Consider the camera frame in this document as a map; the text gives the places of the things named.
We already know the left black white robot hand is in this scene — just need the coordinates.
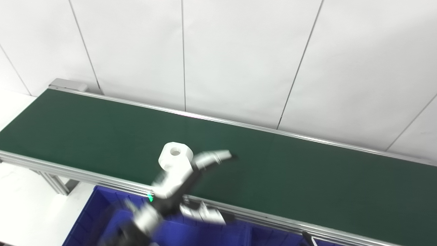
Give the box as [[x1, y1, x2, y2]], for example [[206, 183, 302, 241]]
[[150, 149, 239, 226]]

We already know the white round plastic part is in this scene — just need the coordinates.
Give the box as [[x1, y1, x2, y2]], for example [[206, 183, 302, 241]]
[[159, 142, 194, 172]]

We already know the green conveyor belt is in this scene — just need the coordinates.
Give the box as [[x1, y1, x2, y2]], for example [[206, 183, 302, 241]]
[[0, 85, 437, 246], [0, 90, 437, 246]]

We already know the aluminium conveyor support leg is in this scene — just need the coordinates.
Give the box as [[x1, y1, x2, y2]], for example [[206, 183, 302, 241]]
[[32, 169, 81, 196]]

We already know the grey conveyor end housing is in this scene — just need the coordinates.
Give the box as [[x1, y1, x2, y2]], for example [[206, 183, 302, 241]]
[[49, 78, 88, 93]]

